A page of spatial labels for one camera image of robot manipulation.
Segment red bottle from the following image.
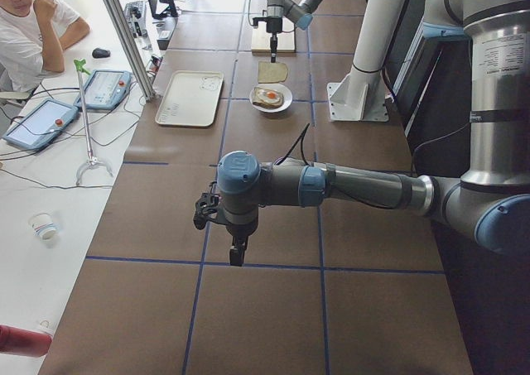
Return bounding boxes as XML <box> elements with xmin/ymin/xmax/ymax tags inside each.
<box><xmin>1</xmin><ymin>325</ymin><xmax>52</xmax><ymax>358</ymax></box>

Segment toast slice on plate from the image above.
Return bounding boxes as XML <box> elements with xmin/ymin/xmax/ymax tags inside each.
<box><xmin>251</xmin><ymin>87</ymin><xmax>284</xmax><ymax>109</ymax></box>

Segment white round plate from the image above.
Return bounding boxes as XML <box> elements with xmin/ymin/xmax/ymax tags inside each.
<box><xmin>248</xmin><ymin>84</ymin><xmax>293</xmax><ymax>113</ymax></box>

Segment cream bear serving tray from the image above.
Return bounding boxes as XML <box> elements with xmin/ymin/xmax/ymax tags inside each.
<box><xmin>155</xmin><ymin>70</ymin><xmax>224</xmax><ymax>127</ymax></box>

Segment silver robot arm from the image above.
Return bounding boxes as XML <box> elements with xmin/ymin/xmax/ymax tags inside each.
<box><xmin>194</xmin><ymin>0</ymin><xmax>529</xmax><ymax>266</ymax></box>
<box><xmin>264</xmin><ymin>0</ymin><xmax>323</xmax><ymax>63</ymax></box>

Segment blue teach pendant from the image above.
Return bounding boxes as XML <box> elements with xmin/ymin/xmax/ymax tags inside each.
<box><xmin>78</xmin><ymin>70</ymin><xmax>132</xmax><ymax>112</ymax></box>
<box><xmin>2</xmin><ymin>99</ymin><xmax>79</xmax><ymax>151</ymax></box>

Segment wooden cutting board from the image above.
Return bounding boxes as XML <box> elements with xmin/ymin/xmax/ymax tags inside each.
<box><xmin>251</xmin><ymin>18</ymin><xmax>296</xmax><ymax>54</ymax></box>

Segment green handled reacher grabber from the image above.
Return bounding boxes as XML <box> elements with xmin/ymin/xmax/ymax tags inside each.
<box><xmin>74</xmin><ymin>59</ymin><xmax>113</xmax><ymax>187</ymax></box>

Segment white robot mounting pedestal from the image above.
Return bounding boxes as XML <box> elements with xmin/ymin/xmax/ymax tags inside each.
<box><xmin>327</xmin><ymin>0</ymin><xmax>405</xmax><ymax>123</ymax></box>

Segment black computer mouse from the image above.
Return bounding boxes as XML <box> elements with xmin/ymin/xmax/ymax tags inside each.
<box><xmin>92</xmin><ymin>47</ymin><xmax>111</xmax><ymax>59</ymax></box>

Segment person in white shirt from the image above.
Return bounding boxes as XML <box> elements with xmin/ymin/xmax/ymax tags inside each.
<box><xmin>1</xmin><ymin>0</ymin><xmax>90</xmax><ymax>92</ymax></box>

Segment aluminium frame post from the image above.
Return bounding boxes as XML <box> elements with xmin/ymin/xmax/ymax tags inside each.
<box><xmin>103</xmin><ymin>0</ymin><xmax>156</xmax><ymax>102</ymax></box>

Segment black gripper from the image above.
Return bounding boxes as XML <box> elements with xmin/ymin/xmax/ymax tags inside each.
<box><xmin>225</xmin><ymin>215</ymin><xmax>258</xmax><ymax>267</ymax></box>
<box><xmin>266</xmin><ymin>17</ymin><xmax>282</xmax><ymax>63</ymax></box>

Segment white paper cup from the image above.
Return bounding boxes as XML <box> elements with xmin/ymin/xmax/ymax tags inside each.
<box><xmin>28</xmin><ymin>212</ymin><xmax>59</xmax><ymax>241</ymax></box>

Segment far blue teach pendant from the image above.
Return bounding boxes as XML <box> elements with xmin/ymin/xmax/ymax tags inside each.
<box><xmin>78</xmin><ymin>70</ymin><xmax>132</xmax><ymax>112</ymax></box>

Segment brown bread slice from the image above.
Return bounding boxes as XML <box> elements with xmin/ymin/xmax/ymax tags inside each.
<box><xmin>258</xmin><ymin>61</ymin><xmax>288</xmax><ymax>84</ymax></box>

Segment near blue teach pendant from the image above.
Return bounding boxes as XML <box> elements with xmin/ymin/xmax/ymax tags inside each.
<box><xmin>2</xmin><ymin>99</ymin><xmax>79</xmax><ymax>151</ymax></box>

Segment fried egg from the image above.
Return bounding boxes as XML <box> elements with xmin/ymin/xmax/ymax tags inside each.
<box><xmin>253</xmin><ymin>89</ymin><xmax>283</xmax><ymax>104</ymax></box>

